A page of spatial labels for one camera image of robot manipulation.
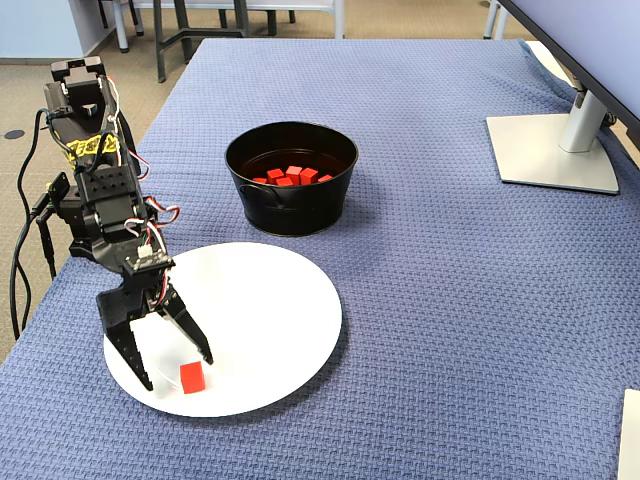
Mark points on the dark grey table frame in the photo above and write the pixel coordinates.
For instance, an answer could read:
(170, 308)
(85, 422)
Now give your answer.
(158, 40)

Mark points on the white round plate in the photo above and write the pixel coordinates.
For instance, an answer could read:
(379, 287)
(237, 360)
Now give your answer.
(260, 310)

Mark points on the light grey furniture leg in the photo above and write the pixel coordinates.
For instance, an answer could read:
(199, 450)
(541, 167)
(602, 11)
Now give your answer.
(122, 30)

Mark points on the white table post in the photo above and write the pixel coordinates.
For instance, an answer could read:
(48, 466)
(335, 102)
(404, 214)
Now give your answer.
(339, 20)

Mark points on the small wrist camera board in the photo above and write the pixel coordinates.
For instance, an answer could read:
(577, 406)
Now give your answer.
(150, 262)

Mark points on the black metal bucket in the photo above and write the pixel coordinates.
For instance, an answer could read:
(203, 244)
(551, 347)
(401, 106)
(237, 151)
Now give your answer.
(300, 210)

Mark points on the light blue cabinet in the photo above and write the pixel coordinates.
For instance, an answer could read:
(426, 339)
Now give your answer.
(40, 25)

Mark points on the black round floor outlet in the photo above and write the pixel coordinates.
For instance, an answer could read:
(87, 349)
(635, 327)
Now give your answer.
(13, 134)

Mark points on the blue waffle cloth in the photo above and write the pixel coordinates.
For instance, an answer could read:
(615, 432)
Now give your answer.
(450, 300)

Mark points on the dark chair legs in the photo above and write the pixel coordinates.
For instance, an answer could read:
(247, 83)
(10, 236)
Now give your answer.
(272, 22)

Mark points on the monitor with silver stand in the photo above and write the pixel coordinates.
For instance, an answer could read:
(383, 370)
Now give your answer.
(550, 155)

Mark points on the white flat object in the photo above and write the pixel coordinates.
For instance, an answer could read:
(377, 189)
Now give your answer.
(631, 435)

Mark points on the grey furniture legs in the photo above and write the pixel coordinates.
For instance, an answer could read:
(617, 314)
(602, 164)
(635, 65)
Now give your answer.
(492, 20)

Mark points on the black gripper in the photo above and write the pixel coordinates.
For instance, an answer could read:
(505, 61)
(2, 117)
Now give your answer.
(131, 296)

